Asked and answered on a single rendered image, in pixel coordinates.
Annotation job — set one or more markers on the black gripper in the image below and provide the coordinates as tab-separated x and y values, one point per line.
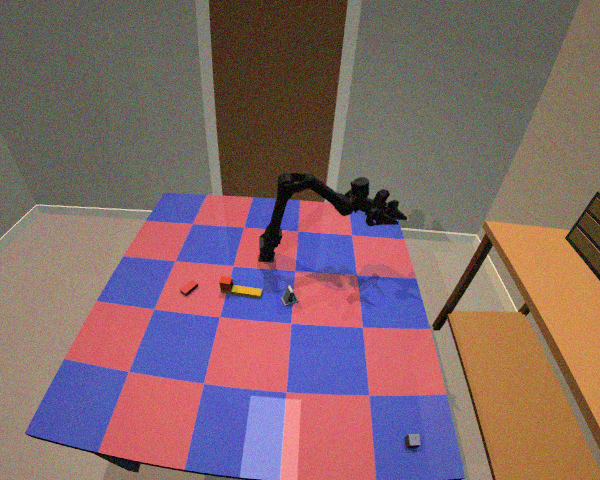
385	215

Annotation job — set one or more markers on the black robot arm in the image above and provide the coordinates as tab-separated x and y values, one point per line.
285	188

